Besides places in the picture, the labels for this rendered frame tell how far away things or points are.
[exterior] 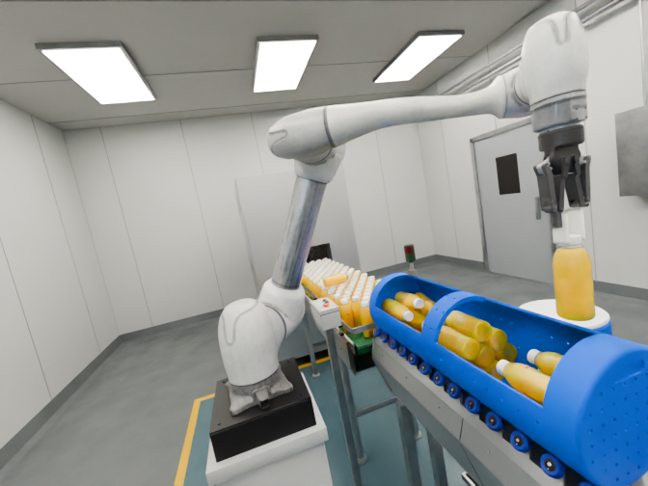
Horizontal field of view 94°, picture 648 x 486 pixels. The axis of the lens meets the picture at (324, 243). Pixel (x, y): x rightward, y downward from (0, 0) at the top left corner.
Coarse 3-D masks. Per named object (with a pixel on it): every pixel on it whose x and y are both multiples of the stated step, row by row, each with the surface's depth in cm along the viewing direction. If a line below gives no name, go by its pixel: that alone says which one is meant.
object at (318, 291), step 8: (320, 272) 250; (304, 280) 251; (312, 280) 229; (312, 288) 229; (320, 288) 206; (328, 288) 197; (344, 288) 192; (320, 296) 206; (328, 296) 185; (352, 296) 175; (336, 304) 172
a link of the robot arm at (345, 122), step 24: (432, 96) 73; (456, 96) 75; (480, 96) 75; (504, 96) 72; (336, 120) 71; (360, 120) 70; (384, 120) 70; (408, 120) 72; (432, 120) 75; (336, 144) 75
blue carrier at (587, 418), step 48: (384, 288) 138; (432, 288) 132; (432, 336) 93; (528, 336) 92; (576, 336) 76; (480, 384) 75; (576, 384) 56; (624, 384) 56; (528, 432) 65; (576, 432) 54; (624, 432) 57; (624, 480) 58
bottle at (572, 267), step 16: (560, 256) 64; (576, 256) 62; (560, 272) 64; (576, 272) 62; (592, 272) 63; (560, 288) 65; (576, 288) 63; (592, 288) 63; (560, 304) 66; (576, 304) 63; (592, 304) 63; (576, 320) 64
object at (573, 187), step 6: (576, 156) 61; (576, 162) 61; (576, 168) 61; (570, 174) 63; (576, 174) 62; (570, 180) 63; (576, 180) 62; (570, 186) 64; (576, 186) 63; (570, 192) 64; (576, 192) 63; (570, 198) 64; (576, 198) 63; (582, 198) 63; (570, 204) 65; (582, 204) 63; (588, 204) 63
